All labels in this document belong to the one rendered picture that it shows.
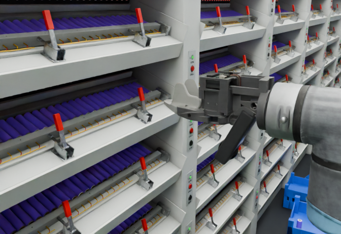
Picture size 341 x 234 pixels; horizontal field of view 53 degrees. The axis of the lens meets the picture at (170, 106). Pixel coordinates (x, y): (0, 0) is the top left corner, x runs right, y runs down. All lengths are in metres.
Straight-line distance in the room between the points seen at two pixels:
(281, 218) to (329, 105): 1.82
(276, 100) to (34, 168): 0.46
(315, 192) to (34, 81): 0.50
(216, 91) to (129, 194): 0.48
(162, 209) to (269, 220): 1.17
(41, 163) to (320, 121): 0.51
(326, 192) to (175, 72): 0.61
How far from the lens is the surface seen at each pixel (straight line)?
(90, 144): 0.79
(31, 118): 0.81
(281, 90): 0.55
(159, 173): 1.07
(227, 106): 0.58
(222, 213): 1.62
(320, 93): 0.54
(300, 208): 1.62
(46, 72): 0.66
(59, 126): 0.73
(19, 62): 0.66
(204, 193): 1.37
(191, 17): 1.03
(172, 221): 1.21
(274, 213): 2.34
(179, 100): 0.64
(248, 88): 0.57
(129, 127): 0.88
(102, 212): 0.91
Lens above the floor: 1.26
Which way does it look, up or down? 17 degrees down
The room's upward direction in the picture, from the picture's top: straight up
